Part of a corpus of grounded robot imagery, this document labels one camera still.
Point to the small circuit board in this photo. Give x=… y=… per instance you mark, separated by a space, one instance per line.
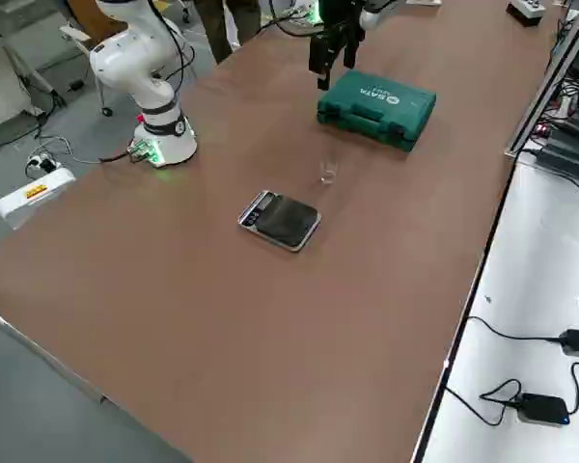
x=542 y=130

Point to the grey cabinet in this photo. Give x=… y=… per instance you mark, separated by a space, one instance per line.
x=0 y=62

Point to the white button box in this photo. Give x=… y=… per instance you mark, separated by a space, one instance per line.
x=526 y=14

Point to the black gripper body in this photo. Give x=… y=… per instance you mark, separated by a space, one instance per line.
x=340 y=17

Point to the grey office chair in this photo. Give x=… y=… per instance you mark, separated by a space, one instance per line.
x=74 y=35

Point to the person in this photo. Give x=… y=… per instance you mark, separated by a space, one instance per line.
x=217 y=29

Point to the green plastic toolbox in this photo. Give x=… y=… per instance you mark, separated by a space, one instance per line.
x=415 y=116

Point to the white desk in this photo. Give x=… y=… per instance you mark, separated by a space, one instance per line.
x=535 y=270

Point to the aluminium frame post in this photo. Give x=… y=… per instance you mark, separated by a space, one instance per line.
x=545 y=82

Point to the small clear measuring cup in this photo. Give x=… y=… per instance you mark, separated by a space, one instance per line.
x=329 y=176

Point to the white power strip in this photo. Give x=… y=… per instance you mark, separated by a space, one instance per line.
x=46 y=165

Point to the black adapter blue light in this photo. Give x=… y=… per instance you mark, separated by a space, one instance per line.
x=543 y=407

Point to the white box yellow label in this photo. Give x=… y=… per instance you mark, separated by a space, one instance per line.
x=38 y=193

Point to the black silver kitchen scale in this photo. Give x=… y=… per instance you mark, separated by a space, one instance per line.
x=284 y=219

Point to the small black floor adapter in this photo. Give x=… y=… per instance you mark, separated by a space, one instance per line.
x=76 y=85

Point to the black toolbox latch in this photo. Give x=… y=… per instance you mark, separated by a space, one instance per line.
x=335 y=114
x=398 y=133

